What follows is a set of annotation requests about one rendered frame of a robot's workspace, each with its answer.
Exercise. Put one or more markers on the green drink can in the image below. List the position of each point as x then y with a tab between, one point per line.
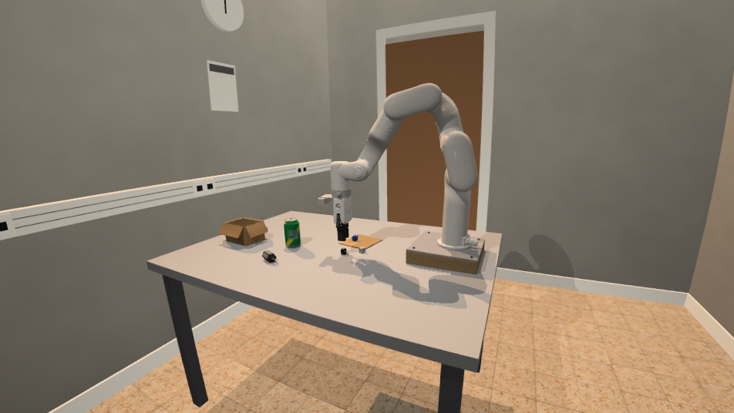
292	233

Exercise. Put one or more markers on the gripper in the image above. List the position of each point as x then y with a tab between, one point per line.
342	210

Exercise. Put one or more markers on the orange flat square mat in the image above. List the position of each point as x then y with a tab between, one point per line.
363	241

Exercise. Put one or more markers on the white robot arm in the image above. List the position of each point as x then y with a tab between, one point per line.
460	175

